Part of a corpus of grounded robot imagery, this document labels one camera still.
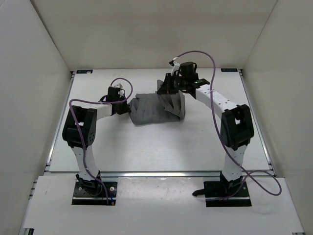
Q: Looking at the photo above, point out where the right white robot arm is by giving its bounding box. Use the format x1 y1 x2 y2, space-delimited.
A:
157 60 254 199

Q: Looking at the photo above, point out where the blue table label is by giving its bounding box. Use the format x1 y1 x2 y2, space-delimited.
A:
221 68 238 72
76 70 93 74

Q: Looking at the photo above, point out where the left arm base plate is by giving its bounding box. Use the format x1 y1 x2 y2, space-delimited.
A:
71 180 118 206

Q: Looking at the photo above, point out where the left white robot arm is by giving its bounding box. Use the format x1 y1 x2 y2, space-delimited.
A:
62 84 129 196

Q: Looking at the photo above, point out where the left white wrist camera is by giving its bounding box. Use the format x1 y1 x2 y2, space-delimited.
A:
113 83 123 89

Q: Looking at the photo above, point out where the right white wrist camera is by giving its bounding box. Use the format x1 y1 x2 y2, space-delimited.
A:
169 57 180 75

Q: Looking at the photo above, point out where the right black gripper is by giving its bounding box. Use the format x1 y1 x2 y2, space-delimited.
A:
157 74 187 95

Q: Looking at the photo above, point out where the blue table label left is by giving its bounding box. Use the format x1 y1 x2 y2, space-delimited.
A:
76 70 93 74

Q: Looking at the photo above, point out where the grey pleated skirt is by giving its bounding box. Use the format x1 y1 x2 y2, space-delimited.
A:
128 91 186 126

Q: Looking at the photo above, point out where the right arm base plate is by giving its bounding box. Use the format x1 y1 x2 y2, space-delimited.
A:
203 181 252 208

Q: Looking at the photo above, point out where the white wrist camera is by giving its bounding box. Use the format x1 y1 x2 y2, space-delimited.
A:
113 83 123 89
169 57 180 75

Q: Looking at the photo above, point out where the blue table label right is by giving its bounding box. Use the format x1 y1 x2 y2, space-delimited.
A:
221 68 238 72

